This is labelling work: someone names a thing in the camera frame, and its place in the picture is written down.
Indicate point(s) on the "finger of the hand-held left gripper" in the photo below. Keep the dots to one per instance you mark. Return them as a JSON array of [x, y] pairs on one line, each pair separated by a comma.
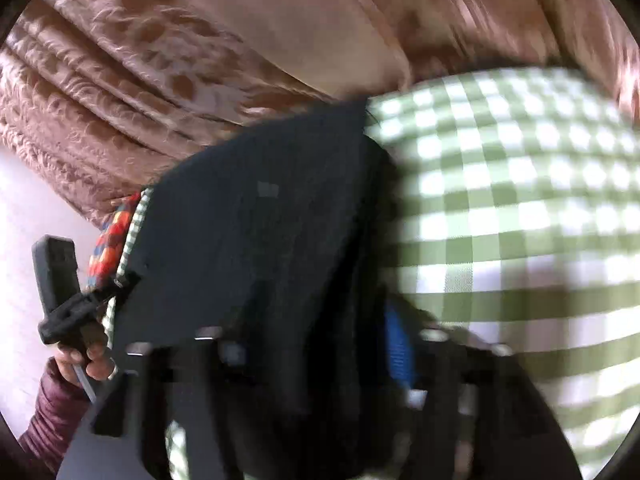
[[112, 287]]

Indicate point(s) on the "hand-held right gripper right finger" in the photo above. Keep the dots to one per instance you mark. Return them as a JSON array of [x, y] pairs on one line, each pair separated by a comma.
[[399, 350]]

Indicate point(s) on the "person's left forearm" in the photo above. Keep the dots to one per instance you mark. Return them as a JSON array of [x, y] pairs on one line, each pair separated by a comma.
[[50, 420]]

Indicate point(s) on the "colourful patterned cloth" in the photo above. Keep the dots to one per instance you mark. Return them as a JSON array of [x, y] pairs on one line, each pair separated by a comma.
[[112, 237]]

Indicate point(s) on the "brown floral curtain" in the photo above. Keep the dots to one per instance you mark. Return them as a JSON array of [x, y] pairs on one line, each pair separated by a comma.
[[200, 60]]

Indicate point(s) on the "green checked bedsheet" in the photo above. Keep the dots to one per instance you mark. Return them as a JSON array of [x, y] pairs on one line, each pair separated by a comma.
[[515, 200]]

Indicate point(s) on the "black pants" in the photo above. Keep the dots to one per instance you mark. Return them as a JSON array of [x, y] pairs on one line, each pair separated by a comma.
[[260, 240]]

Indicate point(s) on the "person's left hand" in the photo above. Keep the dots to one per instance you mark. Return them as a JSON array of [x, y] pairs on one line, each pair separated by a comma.
[[97, 365]]

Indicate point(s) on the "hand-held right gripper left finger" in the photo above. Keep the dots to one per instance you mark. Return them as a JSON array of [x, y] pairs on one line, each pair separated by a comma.
[[202, 410]]

